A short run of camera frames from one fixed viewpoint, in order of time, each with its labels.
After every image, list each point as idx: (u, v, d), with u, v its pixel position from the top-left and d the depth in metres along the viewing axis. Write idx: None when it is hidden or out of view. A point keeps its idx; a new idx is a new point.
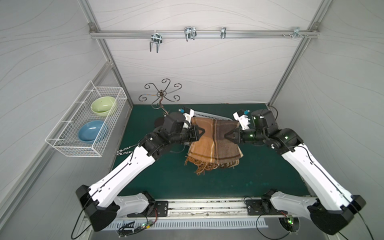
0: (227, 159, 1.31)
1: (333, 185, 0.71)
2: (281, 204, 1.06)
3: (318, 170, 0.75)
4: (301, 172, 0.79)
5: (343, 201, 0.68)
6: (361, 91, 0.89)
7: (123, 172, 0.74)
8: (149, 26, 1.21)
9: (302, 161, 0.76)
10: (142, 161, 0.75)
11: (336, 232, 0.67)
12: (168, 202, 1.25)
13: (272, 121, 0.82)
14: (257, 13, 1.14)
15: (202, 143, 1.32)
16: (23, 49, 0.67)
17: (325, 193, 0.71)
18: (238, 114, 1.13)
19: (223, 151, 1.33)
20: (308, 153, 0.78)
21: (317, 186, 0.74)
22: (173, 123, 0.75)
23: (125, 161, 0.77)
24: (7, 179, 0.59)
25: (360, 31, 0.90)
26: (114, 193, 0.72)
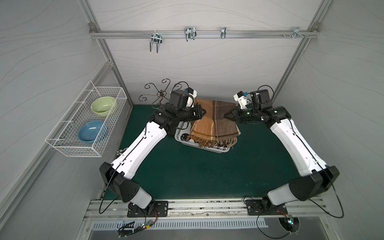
0: (226, 136, 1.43)
1: (309, 153, 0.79)
2: (276, 198, 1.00)
3: (298, 139, 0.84)
4: (283, 141, 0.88)
5: (316, 167, 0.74)
6: (361, 91, 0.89)
7: (142, 144, 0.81)
8: (149, 26, 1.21)
9: (286, 131, 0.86)
10: (155, 133, 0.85)
11: (307, 198, 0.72)
12: (168, 202, 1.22)
13: (266, 99, 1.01)
14: (257, 13, 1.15)
15: (204, 122, 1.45)
16: (23, 49, 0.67)
17: (300, 159, 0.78)
18: (238, 95, 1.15)
19: (222, 129, 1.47)
20: (292, 126, 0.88)
21: (295, 154, 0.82)
22: (179, 97, 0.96)
23: (140, 136, 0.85)
24: (7, 179, 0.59)
25: (360, 31, 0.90)
26: (136, 164, 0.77)
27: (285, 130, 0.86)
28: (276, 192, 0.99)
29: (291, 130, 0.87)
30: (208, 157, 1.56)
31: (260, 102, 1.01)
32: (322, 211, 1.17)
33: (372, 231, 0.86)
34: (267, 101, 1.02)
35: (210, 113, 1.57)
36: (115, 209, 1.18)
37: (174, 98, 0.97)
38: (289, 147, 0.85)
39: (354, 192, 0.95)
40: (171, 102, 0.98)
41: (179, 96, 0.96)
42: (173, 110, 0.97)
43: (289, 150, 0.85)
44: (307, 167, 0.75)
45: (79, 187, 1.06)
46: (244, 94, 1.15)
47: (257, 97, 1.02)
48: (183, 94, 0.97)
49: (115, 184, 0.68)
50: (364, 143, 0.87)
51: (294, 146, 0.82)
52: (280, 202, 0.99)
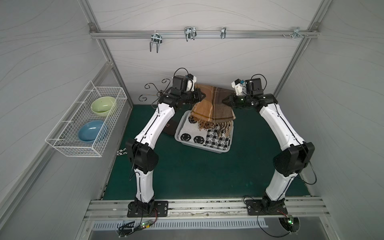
0: (222, 119, 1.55)
1: (289, 131, 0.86)
2: (272, 191, 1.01)
3: (281, 121, 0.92)
4: (269, 124, 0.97)
5: (294, 142, 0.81)
6: (361, 91, 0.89)
7: (157, 120, 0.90)
8: (149, 26, 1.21)
9: (271, 113, 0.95)
10: (166, 111, 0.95)
11: (287, 170, 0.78)
12: (168, 202, 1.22)
13: (258, 86, 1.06)
14: (257, 13, 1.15)
15: (203, 105, 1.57)
16: (23, 49, 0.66)
17: (282, 137, 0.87)
18: (235, 82, 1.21)
19: (219, 113, 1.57)
20: (278, 109, 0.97)
21: (278, 133, 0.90)
22: (181, 80, 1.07)
23: (154, 115, 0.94)
24: (7, 179, 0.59)
25: (360, 31, 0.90)
26: (156, 138, 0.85)
27: (270, 113, 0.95)
28: (271, 186, 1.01)
29: (276, 113, 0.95)
30: (208, 157, 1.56)
31: (252, 89, 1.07)
32: (322, 210, 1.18)
33: (371, 231, 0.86)
34: (259, 88, 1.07)
35: (210, 97, 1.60)
36: (115, 209, 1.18)
37: (177, 82, 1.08)
38: (273, 127, 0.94)
39: (354, 192, 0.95)
40: (175, 85, 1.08)
41: (180, 80, 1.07)
42: (177, 92, 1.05)
43: (274, 130, 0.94)
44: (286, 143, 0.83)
45: (79, 186, 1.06)
46: (241, 81, 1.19)
47: (250, 85, 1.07)
48: (184, 78, 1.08)
49: (143, 152, 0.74)
50: (364, 142, 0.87)
51: (277, 125, 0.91)
52: (276, 195, 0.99)
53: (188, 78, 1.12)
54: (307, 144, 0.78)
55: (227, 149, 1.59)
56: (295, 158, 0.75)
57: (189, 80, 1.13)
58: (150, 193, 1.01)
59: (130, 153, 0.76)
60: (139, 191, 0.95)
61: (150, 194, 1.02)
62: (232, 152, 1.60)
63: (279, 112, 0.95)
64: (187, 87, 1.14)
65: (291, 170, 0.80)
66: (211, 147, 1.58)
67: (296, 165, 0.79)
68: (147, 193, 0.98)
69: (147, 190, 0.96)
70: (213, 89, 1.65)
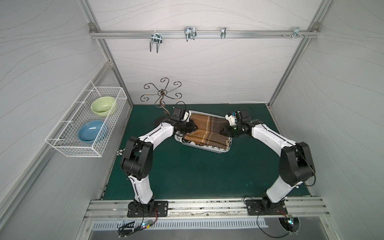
0: (215, 143, 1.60)
1: (280, 137, 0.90)
2: (272, 194, 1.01)
3: (271, 132, 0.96)
4: (262, 139, 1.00)
5: (288, 145, 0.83)
6: (361, 91, 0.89)
7: (160, 130, 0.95)
8: (149, 26, 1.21)
9: (260, 129, 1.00)
10: (169, 126, 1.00)
11: (292, 174, 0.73)
12: (168, 202, 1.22)
13: (246, 114, 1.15)
14: (257, 13, 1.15)
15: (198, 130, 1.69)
16: (23, 49, 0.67)
17: (276, 145, 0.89)
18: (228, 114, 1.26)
19: (214, 137, 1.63)
20: (265, 125, 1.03)
21: (272, 144, 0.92)
22: (181, 110, 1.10)
23: (158, 126, 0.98)
24: (7, 178, 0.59)
25: (360, 31, 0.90)
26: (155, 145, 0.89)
27: (259, 129, 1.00)
28: (272, 188, 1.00)
29: (264, 128, 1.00)
30: (208, 157, 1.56)
31: (241, 117, 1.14)
32: (322, 211, 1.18)
33: (371, 231, 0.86)
34: (247, 116, 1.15)
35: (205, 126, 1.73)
36: (115, 209, 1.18)
37: (176, 110, 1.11)
38: (266, 141, 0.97)
39: (354, 192, 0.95)
40: (174, 113, 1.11)
41: (180, 109, 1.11)
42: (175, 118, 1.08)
43: (268, 143, 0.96)
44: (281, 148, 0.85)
45: (79, 187, 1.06)
46: (232, 112, 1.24)
47: (238, 114, 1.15)
48: (183, 109, 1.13)
49: (145, 150, 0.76)
50: (364, 142, 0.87)
51: (268, 137, 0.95)
52: (277, 198, 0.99)
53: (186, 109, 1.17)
54: (301, 144, 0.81)
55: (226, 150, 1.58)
56: (294, 158, 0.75)
57: (185, 112, 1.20)
58: (149, 194, 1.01)
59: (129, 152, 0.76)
60: (138, 194, 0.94)
61: (148, 196, 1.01)
62: (232, 152, 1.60)
63: (267, 127, 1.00)
64: (183, 117, 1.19)
65: (300, 178, 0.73)
66: (211, 148, 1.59)
67: (303, 169, 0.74)
68: (146, 195, 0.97)
69: (144, 193, 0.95)
70: (208, 119, 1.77)
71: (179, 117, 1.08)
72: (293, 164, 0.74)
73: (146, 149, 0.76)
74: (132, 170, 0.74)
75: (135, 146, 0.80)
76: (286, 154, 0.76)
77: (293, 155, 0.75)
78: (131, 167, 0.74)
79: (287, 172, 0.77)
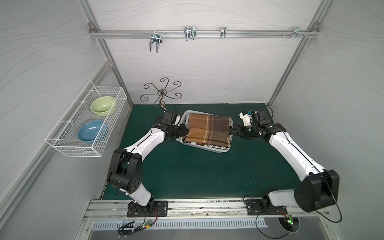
0: (217, 141, 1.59)
1: (306, 158, 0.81)
2: (277, 198, 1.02)
3: (295, 147, 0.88)
4: (283, 152, 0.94)
5: (313, 171, 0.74)
6: (361, 91, 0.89)
7: (151, 138, 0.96)
8: (149, 26, 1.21)
9: (282, 141, 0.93)
10: (159, 132, 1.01)
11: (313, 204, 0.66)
12: (168, 202, 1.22)
13: (265, 116, 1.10)
14: (257, 13, 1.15)
15: (196, 130, 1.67)
16: (23, 49, 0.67)
17: (299, 166, 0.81)
18: (242, 113, 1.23)
19: (214, 136, 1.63)
20: (288, 137, 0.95)
21: (294, 162, 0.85)
22: (172, 114, 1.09)
23: (147, 133, 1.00)
24: (7, 179, 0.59)
25: (360, 31, 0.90)
26: (144, 153, 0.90)
27: (281, 142, 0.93)
28: (278, 194, 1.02)
29: (287, 141, 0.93)
30: (208, 157, 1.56)
31: (259, 119, 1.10)
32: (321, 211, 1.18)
33: (371, 231, 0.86)
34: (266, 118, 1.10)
35: (204, 126, 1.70)
36: (115, 209, 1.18)
37: (167, 114, 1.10)
38: (287, 155, 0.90)
39: (354, 193, 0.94)
40: (165, 117, 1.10)
41: (172, 113, 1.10)
42: (167, 123, 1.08)
43: (289, 159, 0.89)
44: (304, 172, 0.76)
45: (79, 186, 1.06)
46: (249, 112, 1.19)
47: (256, 115, 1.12)
48: (175, 112, 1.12)
49: (132, 163, 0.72)
50: (364, 142, 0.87)
51: (290, 153, 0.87)
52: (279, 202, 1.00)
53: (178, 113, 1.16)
54: (329, 173, 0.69)
55: (227, 149, 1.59)
56: (317, 188, 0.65)
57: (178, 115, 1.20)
58: (147, 196, 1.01)
59: (116, 165, 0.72)
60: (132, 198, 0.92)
61: (147, 198, 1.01)
62: (232, 152, 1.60)
63: (290, 140, 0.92)
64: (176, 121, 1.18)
65: (319, 207, 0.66)
66: (211, 147, 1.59)
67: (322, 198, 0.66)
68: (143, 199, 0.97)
69: (141, 198, 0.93)
70: (208, 117, 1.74)
71: (171, 122, 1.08)
72: (314, 193, 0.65)
73: (133, 162, 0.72)
74: (120, 184, 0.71)
75: (122, 158, 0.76)
76: (310, 183, 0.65)
77: (318, 186, 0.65)
78: (119, 181, 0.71)
79: (305, 198, 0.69)
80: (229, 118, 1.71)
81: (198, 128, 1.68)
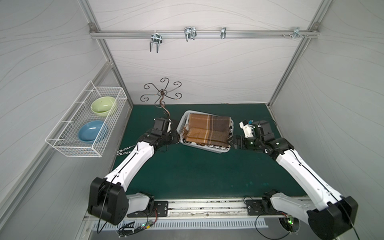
0: (217, 141, 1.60)
1: (320, 183, 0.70)
2: (279, 203, 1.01)
3: (306, 169, 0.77)
4: (291, 173, 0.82)
5: (330, 198, 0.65)
6: (362, 91, 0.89)
7: (137, 157, 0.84)
8: (149, 26, 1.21)
9: (291, 162, 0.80)
10: (147, 148, 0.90)
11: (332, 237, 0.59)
12: (168, 202, 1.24)
13: (268, 130, 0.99)
14: (257, 13, 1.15)
15: (196, 130, 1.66)
16: (23, 50, 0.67)
17: (314, 193, 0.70)
18: (243, 123, 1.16)
19: (214, 136, 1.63)
20: (296, 156, 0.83)
21: (306, 187, 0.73)
22: (163, 123, 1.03)
23: (132, 151, 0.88)
24: (7, 179, 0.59)
25: (360, 31, 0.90)
26: (130, 178, 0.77)
27: (290, 162, 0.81)
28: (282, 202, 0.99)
29: (297, 161, 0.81)
30: (208, 158, 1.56)
31: (262, 134, 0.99)
32: None
33: (371, 231, 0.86)
34: (269, 132, 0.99)
35: (204, 127, 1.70)
36: None
37: (157, 123, 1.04)
38: (298, 178, 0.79)
39: (354, 193, 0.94)
40: (155, 126, 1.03)
41: (162, 121, 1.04)
42: (157, 133, 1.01)
43: (300, 182, 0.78)
44: (321, 201, 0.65)
45: (79, 186, 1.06)
46: (249, 121, 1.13)
47: (259, 129, 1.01)
48: (166, 120, 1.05)
49: (112, 195, 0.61)
50: (364, 142, 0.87)
51: (302, 177, 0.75)
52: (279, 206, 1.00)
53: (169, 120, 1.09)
54: (345, 199, 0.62)
55: (227, 149, 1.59)
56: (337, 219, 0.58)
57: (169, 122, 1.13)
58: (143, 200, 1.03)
59: (94, 198, 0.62)
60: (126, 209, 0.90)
61: (145, 201, 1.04)
62: (232, 152, 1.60)
63: (300, 160, 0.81)
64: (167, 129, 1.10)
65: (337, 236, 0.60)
66: (211, 147, 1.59)
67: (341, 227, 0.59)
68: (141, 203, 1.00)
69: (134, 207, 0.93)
70: (208, 117, 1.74)
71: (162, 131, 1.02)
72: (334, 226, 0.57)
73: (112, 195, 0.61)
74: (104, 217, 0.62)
75: (103, 187, 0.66)
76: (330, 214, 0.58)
77: (339, 217, 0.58)
78: (101, 213, 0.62)
79: (322, 228, 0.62)
80: (229, 118, 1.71)
81: (198, 128, 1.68)
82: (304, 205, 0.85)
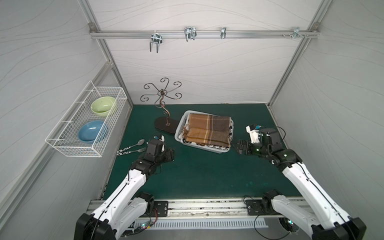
0: (217, 141, 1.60)
1: (328, 202, 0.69)
2: (281, 207, 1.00)
3: (313, 185, 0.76)
4: (298, 188, 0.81)
5: (338, 218, 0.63)
6: (362, 92, 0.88)
7: (127, 188, 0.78)
8: (150, 26, 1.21)
9: (299, 177, 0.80)
10: (139, 176, 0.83)
11: None
12: (168, 202, 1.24)
13: (277, 140, 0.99)
14: (257, 13, 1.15)
15: (196, 130, 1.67)
16: (23, 49, 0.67)
17: (320, 211, 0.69)
18: (250, 127, 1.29)
19: (214, 136, 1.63)
20: (305, 172, 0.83)
21: (313, 203, 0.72)
22: (156, 147, 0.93)
23: (123, 182, 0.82)
24: (7, 179, 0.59)
25: (360, 31, 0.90)
26: (119, 213, 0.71)
27: (297, 176, 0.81)
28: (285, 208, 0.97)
29: (305, 176, 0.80)
30: (208, 158, 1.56)
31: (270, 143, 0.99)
32: None
33: (372, 231, 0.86)
34: (278, 142, 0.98)
35: (204, 127, 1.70)
36: None
37: (150, 147, 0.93)
38: (305, 194, 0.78)
39: (355, 194, 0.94)
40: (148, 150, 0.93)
41: (155, 144, 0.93)
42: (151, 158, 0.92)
43: (306, 198, 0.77)
44: (328, 220, 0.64)
45: (79, 186, 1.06)
46: (258, 126, 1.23)
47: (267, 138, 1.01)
48: (159, 142, 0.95)
49: (98, 235, 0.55)
50: (365, 142, 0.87)
51: (309, 193, 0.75)
52: (281, 209, 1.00)
53: (163, 141, 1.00)
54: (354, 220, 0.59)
55: (227, 149, 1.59)
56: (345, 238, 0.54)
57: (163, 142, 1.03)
58: (141, 208, 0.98)
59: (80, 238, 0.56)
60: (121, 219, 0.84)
61: (143, 208, 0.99)
62: (232, 152, 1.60)
63: (308, 176, 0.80)
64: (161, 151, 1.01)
65: None
66: (211, 147, 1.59)
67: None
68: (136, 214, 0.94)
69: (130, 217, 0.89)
70: (208, 117, 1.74)
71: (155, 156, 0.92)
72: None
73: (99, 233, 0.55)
74: None
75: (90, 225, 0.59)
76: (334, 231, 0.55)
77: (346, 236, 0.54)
78: None
79: None
80: (229, 118, 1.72)
81: (198, 128, 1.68)
82: (307, 217, 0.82)
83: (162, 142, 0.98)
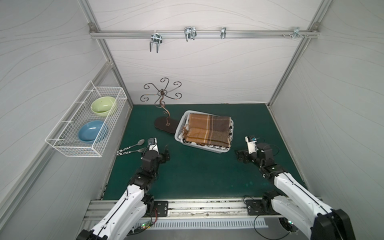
0: (217, 141, 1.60)
1: (311, 198, 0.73)
2: (281, 207, 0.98)
3: (299, 187, 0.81)
4: (288, 194, 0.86)
5: (321, 210, 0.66)
6: (362, 92, 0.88)
7: (128, 201, 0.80)
8: (150, 26, 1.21)
9: (285, 182, 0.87)
10: (137, 192, 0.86)
11: None
12: (168, 202, 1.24)
13: (270, 155, 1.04)
14: (257, 13, 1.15)
15: (196, 130, 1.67)
16: (23, 49, 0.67)
17: (307, 208, 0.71)
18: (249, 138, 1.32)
19: (214, 136, 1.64)
20: (291, 177, 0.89)
21: (301, 204, 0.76)
22: (150, 161, 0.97)
23: (122, 197, 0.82)
24: (7, 178, 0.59)
25: (360, 31, 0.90)
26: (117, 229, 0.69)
27: (284, 181, 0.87)
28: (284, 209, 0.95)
29: (290, 181, 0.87)
30: (208, 158, 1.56)
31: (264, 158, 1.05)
32: None
33: (372, 231, 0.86)
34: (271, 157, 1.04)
35: (204, 127, 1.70)
36: None
37: (145, 161, 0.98)
38: (294, 197, 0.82)
39: (355, 194, 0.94)
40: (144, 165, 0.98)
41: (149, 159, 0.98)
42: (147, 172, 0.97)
43: (296, 201, 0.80)
44: (312, 214, 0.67)
45: (79, 186, 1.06)
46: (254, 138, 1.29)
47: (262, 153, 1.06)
48: (153, 156, 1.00)
49: None
50: (365, 143, 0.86)
51: (296, 195, 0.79)
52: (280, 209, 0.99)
53: (157, 153, 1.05)
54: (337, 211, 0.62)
55: (227, 149, 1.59)
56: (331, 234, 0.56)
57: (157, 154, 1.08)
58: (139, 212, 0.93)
59: None
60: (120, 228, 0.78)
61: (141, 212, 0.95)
62: (232, 152, 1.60)
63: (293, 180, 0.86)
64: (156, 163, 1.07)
65: None
66: (211, 147, 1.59)
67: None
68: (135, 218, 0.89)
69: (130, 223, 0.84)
70: (208, 117, 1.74)
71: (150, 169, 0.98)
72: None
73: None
74: None
75: None
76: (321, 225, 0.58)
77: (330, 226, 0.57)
78: None
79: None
80: (229, 118, 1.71)
81: (198, 128, 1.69)
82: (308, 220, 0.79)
83: (156, 155, 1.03)
